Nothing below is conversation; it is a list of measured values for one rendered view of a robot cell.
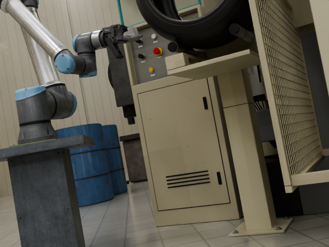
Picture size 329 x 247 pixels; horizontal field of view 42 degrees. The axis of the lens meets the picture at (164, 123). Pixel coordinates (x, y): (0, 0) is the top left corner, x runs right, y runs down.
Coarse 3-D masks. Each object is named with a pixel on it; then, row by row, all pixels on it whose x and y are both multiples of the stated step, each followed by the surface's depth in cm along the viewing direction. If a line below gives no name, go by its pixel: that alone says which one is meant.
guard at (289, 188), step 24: (264, 0) 138; (288, 24) 179; (264, 48) 119; (288, 48) 167; (264, 72) 119; (288, 72) 153; (288, 96) 143; (312, 120) 190; (288, 144) 128; (312, 144) 176; (288, 168) 118; (312, 168) 157; (288, 192) 117
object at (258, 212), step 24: (216, 0) 214; (240, 72) 210; (240, 96) 210; (240, 120) 211; (240, 144) 211; (240, 168) 212; (264, 168) 214; (240, 192) 212; (264, 192) 207; (264, 216) 207
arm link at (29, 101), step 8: (24, 88) 206; (32, 88) 206; (40, 88) 208; (16, 96) 207; (24, 96) 205; (32, 96) 205; (40, 96) 207; (48, 96) 214; (16, 104) 208; (24, 104) 205; (32, 104) 205; (40, 104) 207; (48, 104) 212; (56, 104) 216; (24, 112) 205; (32, 112) 205; (40, 112) 206; (48, 112) 212; (24, 120) 205; (32, 120) 205
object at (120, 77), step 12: (108, 48) 664; (120, 48) 663; (120, 60) 663; (108, 72) 671; (120, 72) 662; (120, 84) 661; (120, 96) 660; (132, 96) 659; (132, 108) 699; (132, 120) 741; (132, 144) 682; (132, 156) 682; (132, 168) 681; (144, 168) 680; (132, 180) 680
